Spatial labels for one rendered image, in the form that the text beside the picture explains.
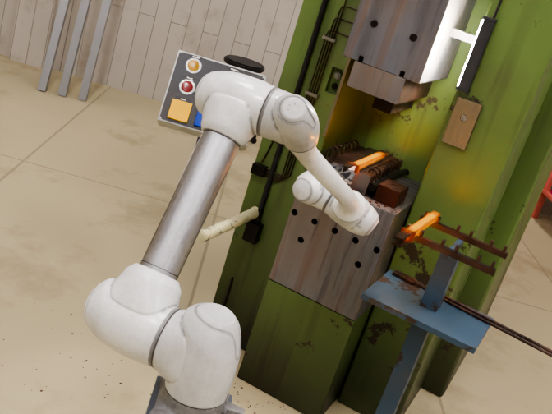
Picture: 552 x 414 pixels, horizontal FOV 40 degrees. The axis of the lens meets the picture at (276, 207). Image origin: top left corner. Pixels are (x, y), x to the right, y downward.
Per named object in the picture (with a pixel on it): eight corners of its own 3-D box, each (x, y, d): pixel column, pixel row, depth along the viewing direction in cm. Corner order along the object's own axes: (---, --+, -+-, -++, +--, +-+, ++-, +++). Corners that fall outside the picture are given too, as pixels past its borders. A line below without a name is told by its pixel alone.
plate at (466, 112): (464, 149, 273) (482, 105, 267) (441, 140, 276) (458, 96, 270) (465, 149, 274) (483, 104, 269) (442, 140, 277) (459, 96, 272)
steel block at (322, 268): (355, 321, 285) (395, 214, 270) (268, 278, 297) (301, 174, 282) (397, 279, 334) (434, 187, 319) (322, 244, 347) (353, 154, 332)
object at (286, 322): (317, 422, 301) (355, 321, 285) (236, 377, 313) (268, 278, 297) (363, 368, 350) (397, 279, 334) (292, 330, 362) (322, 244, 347)
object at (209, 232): (204, 246, 277) (208, 233, 275) (192, 240, 279) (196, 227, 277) (259, 220, 316) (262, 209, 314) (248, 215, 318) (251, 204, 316)
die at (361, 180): (364, 195, 280) (371, 175, 277) (316, 175, 286) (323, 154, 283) (397, 177, 317) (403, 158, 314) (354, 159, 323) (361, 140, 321)
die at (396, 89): (397, 104, 268) (406, 79, 265) (346, 85, 274) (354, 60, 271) (426, 96, 305) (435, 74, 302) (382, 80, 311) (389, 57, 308)
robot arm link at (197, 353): (212, 419, 175) (237, 339, 168) (143, 386, 179) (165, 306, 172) (237, 387, 190) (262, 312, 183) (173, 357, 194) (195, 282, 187)
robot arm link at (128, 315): (143, 368, 174) (62, 329, 179) (163, 370, 190) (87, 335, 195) (279, 76, 188) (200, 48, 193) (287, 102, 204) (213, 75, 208)
